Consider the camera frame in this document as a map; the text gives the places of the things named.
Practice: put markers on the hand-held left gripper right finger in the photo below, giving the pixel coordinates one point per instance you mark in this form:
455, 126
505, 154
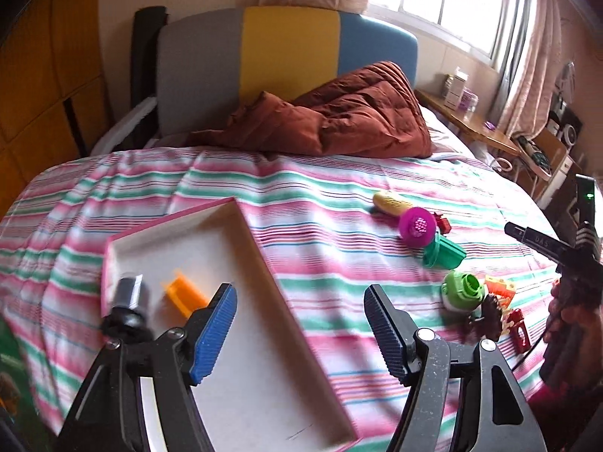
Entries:
386, 334

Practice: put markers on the green and white round toy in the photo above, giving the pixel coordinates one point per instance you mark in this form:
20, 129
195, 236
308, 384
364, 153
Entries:
464, 292

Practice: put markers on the window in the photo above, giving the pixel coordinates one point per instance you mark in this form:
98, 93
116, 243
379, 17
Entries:
447, 0

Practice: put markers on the dark brown toy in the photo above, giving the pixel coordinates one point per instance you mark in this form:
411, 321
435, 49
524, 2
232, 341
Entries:
490, 318

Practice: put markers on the magenta round toy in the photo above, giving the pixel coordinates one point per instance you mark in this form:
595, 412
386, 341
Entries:
417, 226

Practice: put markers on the wooden wardrobe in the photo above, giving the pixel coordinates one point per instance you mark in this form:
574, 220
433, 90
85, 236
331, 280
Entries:
42, 80

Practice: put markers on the brown quilt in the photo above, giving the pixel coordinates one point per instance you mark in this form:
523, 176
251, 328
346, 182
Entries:
358, 113

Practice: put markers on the pale pillow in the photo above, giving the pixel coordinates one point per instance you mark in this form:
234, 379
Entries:
445, 134

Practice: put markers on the black bed frame post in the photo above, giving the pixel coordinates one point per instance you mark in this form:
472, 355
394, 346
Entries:
143, 66

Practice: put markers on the yellow toy corn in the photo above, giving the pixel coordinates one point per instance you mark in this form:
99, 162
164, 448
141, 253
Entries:
390, 203

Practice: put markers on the white carton box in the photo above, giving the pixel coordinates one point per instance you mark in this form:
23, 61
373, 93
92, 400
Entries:
455, 87

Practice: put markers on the green toy cup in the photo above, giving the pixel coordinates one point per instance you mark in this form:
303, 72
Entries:
445, 252

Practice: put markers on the red toy frame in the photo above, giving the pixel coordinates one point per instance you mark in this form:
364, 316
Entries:
517, 329

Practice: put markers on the person's right hand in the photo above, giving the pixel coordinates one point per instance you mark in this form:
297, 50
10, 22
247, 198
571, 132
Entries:
582, 320

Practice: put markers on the wooden bedside table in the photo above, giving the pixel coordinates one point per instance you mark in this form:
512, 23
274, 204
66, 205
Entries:
476, 127

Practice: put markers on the orange perforated toy block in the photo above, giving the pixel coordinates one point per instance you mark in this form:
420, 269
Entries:
501, 289

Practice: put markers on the pink rectangular tray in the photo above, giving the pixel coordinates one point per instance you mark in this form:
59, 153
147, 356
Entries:
264, 339

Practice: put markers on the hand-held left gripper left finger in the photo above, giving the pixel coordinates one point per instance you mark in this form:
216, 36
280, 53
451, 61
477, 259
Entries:
214, 334

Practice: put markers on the small purple item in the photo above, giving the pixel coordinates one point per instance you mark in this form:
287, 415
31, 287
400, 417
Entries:
490, 125

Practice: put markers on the small red toy piece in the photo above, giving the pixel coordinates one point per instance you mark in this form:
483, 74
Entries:
442, 224

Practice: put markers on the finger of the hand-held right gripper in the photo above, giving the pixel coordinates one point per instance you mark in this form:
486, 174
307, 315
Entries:
537, 237

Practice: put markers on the orange ridged toy block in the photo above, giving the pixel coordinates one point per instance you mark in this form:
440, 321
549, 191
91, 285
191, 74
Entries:
183, 292

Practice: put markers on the purple container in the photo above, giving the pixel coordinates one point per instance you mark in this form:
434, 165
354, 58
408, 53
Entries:
468, 101

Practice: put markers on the striped blanket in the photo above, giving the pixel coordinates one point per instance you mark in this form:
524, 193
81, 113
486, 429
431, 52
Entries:
306, 216

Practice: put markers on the grey yellow blue headboard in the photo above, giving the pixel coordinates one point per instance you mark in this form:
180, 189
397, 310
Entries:
282, 52

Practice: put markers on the grey and black toy cylinder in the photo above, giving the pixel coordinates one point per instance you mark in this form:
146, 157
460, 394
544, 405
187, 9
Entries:
129, 294

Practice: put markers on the folding chair with clutter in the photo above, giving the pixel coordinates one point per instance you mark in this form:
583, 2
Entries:
541, 160

